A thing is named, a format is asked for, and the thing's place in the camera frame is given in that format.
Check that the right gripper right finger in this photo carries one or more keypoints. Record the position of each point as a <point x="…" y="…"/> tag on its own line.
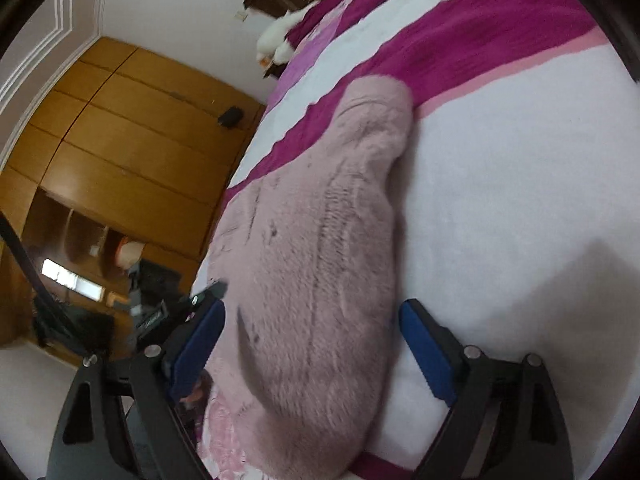
<point x="504" y="420"/>

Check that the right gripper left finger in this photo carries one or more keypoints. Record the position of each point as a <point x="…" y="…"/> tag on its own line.
<point x="92" y="440"/>

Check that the pink knitted cardigan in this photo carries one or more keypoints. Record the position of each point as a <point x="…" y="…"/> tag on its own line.
<point x="307" y="255"/>

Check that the floral pink bedspread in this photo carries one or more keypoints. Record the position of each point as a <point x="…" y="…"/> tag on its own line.
<point x="516" y="199"/>

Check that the wooden wardrobe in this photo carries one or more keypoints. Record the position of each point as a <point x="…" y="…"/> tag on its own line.
<point x="124" y="159"/>

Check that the small black bag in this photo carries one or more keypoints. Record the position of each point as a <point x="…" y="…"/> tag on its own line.
<point x="231" y="118"/>

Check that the white plush toy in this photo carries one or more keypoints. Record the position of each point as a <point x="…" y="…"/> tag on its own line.
<point x="272" y="47"/>

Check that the white wall switch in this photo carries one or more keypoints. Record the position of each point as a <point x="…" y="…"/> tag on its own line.
<point x="242" y="16"/>

